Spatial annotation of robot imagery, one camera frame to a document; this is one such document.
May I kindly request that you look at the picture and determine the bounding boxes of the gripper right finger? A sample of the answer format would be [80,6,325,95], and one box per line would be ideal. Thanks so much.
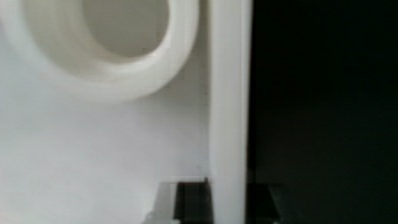
[247,183,293,224]

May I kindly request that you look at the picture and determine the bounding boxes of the white square tabletop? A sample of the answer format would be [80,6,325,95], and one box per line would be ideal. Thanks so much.
[0,0,256,224]

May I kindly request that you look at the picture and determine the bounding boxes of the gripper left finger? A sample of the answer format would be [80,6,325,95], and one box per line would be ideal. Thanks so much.
[142,177,213,224]

